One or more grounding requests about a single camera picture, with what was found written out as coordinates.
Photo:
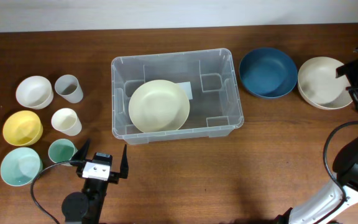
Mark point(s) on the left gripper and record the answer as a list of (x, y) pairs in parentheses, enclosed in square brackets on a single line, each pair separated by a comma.
[(114, 176)]

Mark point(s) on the beige plate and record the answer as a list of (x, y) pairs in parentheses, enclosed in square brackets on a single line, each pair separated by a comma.
[(320, 86)]

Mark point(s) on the cream plate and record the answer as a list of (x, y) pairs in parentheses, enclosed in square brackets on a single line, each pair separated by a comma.
[(159, 105)]

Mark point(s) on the dark blue plate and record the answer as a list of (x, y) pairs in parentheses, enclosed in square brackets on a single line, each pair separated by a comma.
[(268, 73)]

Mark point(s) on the mint green bowl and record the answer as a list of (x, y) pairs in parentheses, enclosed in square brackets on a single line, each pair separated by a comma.
[(20, 166)]

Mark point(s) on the clear plastic storage container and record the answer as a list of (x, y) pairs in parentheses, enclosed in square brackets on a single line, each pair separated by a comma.
[(215, 109)]

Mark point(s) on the yellow bowl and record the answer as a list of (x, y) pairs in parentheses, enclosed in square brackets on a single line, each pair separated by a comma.
[(23, 128)]

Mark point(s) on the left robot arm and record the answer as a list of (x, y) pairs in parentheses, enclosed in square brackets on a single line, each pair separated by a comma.
[(86, 206)]

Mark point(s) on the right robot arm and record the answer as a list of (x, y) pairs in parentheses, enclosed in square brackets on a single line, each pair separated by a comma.
[(341, 191)]

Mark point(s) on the white label in container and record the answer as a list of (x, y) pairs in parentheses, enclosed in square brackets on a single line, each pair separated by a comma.
[(186, 86)]

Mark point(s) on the green cup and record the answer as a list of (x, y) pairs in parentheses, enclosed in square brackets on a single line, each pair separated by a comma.
[(61, 150)]

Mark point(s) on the cream cup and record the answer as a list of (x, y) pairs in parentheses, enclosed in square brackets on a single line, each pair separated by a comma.
[(66, 121)]

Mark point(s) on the grey translucent cup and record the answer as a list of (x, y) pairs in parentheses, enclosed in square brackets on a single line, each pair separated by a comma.
[(69, 88)]

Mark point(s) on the white bowl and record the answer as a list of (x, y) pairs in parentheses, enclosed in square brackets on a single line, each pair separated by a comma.
[(34, 92)]

